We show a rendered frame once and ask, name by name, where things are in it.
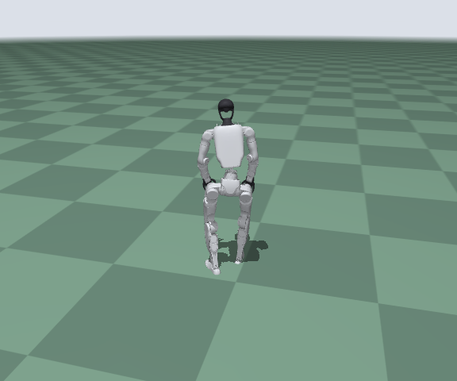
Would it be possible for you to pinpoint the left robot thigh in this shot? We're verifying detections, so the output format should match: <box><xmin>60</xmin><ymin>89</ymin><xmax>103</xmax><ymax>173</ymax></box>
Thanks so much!
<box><xmin>203</xmin><ymin>183</ymin><xmax>221</xmax><ymax>234</ymax></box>

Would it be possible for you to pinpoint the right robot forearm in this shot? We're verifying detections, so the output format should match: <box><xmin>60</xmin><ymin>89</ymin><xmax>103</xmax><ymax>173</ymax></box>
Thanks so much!
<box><xmin>246</xmin><ymin>158</ymin><xmax>259</xmax><ymax>183</ymax></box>

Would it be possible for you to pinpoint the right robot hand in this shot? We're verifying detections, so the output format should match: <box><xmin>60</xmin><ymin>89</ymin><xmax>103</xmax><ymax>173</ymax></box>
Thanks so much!
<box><xmin>241</xmin><ymin>176</ymin><xmax>255</xmax><ymax>193</ymax></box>

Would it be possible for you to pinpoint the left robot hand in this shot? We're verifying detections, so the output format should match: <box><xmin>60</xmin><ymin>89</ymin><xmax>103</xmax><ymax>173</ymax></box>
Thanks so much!
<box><xmin>203</xmin><ymin>178</ymin><xmax>216</xmax><ymax>190</ymax></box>

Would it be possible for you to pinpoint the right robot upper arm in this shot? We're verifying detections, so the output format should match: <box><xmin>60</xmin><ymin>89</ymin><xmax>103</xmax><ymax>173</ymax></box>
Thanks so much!
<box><xmin>242</xmin><ymin>126</ymin><xmax>259</xmax><ymax>163</ymax></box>

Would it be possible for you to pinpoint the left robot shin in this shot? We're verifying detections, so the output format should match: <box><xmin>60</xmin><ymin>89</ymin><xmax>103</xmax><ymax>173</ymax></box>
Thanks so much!
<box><xmin>205</xmin><ymin>222</ymin><xmax>218</xmax><ymax>269</ymax></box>

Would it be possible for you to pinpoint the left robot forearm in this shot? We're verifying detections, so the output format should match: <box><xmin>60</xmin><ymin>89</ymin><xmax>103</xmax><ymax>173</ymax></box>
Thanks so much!
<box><xmin>198</xmin><ymin>163</ymin><xmax>211</xmax><ymax>183</ymax></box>

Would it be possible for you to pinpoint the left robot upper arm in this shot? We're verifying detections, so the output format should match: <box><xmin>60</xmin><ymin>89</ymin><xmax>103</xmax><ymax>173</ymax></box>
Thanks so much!
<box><xmin>198</xmin><ymin>129</ymin><xmax>214</xmax><ymax>166</ymax></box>

